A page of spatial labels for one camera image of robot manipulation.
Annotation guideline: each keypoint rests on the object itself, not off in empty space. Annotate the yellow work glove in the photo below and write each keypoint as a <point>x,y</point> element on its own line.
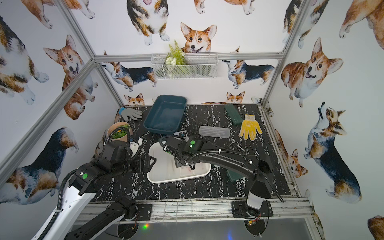
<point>250,128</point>

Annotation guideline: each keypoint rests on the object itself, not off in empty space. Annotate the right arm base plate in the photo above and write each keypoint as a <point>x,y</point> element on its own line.
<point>243,211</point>

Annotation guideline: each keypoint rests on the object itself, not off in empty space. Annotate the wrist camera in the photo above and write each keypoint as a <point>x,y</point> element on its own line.
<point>183,134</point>
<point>135,145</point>

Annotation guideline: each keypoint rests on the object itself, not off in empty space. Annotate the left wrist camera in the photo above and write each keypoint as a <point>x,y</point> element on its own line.
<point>135,145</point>

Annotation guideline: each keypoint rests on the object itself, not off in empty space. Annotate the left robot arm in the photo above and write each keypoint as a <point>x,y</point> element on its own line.
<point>80,186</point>

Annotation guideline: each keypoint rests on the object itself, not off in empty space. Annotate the artificial fern plant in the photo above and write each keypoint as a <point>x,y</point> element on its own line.
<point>175,61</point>

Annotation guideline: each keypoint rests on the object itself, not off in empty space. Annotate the dark green case upright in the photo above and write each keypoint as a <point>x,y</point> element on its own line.
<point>233,114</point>

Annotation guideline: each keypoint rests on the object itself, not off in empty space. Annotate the teal plastic storage box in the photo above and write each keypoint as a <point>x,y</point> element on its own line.
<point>166,115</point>

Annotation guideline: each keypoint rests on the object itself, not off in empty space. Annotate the clear ribbed case back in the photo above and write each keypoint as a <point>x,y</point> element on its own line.
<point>214,132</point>

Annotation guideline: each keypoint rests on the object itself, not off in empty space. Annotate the white plastic storage box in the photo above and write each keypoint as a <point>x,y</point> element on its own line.
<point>164,170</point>

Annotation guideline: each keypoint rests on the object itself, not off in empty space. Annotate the clear case pink pen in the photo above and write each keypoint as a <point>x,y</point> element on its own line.
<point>187,172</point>

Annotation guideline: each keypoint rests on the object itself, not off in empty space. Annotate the dark green case middle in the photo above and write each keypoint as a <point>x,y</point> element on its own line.
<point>233,176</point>

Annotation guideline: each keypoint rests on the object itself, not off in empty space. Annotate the grey work glove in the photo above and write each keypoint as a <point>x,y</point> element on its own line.
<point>129,113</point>

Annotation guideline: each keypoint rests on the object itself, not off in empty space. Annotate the beige pot with green plant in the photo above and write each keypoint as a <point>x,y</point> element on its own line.
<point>121,134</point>

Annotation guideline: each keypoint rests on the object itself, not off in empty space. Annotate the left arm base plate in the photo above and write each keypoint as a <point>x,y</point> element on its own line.
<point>143,212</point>

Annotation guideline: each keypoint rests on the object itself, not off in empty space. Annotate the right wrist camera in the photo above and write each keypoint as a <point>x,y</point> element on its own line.
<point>183,134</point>

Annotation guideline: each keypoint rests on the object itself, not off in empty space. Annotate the white wire wall basket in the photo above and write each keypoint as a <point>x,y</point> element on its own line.
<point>189,66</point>

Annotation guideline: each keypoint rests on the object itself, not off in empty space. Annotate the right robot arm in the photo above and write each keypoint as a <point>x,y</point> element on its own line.
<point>258,170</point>

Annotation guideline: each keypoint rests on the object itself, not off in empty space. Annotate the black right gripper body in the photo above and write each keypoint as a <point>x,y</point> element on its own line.
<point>178,162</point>

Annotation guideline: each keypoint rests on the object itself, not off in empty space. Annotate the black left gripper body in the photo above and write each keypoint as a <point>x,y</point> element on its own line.
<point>142,163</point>

